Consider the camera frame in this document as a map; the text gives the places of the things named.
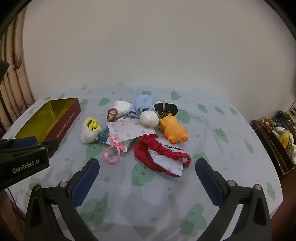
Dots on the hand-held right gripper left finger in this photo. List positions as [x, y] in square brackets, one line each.
[85, 183]

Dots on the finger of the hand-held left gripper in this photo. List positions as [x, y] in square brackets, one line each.
[24, 141]
[50, 147]

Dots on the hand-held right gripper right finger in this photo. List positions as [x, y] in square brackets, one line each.
[208, 180]

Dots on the red tin box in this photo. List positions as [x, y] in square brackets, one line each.
[67, 120]

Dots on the black hair clip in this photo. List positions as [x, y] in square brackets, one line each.
[168, 107]

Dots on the white plush ball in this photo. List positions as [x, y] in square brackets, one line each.
[149, 119]

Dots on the white yellow soft toy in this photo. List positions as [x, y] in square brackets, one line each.
[89, 133]

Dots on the small red white soft toy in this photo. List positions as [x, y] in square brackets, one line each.
[112, 114]

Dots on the teal packet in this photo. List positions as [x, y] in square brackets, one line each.
[103, 136]

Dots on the red white sleep mask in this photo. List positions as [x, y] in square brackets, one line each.
[161, 160]

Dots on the beige patterned curtain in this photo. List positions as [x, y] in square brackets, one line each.
[13, 81]

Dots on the green cloud print tablecloth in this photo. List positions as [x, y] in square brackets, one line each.
[148, 197]

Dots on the floral pouch with pink ribbon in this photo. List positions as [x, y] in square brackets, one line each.
[129, 132]

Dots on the dark wooden cabinet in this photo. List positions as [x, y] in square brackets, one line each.
[270, 148]

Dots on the brown daisy print pouch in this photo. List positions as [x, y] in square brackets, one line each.
[266, 124]

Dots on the white rolled towel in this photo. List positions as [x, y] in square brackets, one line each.
[122, 107]

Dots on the blue rolled towel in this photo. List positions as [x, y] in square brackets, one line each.
[141, 104]

